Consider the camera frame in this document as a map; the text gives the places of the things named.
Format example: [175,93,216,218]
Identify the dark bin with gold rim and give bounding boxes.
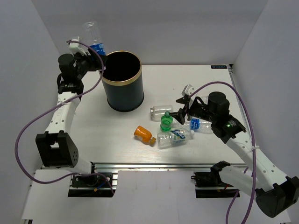
[102,51,144,112]

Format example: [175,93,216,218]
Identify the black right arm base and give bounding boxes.
[191,161,240,199]

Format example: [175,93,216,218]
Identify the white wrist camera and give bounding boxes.
[182,84,194,96]
[68,42,87,56]

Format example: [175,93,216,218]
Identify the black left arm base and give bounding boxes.
[68,172,117,198]

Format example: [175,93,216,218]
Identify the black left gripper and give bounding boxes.
[73,49,108,80]

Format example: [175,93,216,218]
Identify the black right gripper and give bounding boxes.
[169,96,217,125]

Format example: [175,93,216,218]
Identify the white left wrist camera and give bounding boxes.
[68,42,87,56]

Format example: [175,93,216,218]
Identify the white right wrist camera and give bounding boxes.
[182,84,194,96]

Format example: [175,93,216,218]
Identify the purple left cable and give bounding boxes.
[15,40,115,196]

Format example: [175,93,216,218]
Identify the orange plastic bottle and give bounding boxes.
[134,126,156,146]

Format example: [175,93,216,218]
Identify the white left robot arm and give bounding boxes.
[36,51,107,186]

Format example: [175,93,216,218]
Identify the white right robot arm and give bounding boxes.
[171,91,299,218]

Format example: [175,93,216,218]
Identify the clear jar with silver lid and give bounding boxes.
[149,105,173,121]

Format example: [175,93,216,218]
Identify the blue sticker right corner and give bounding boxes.
[211,65,227,69]

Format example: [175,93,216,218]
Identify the clear bottle blue label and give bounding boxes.
[83,21,106,56]
[172,118,213,134]

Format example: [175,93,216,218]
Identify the aluminium rail front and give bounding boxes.
[42,162,248,172]

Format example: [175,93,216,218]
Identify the clear bottle green white label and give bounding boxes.
[157,128,195,148]

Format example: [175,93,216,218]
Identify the green plastic bottle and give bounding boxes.
[160,111,173,132]

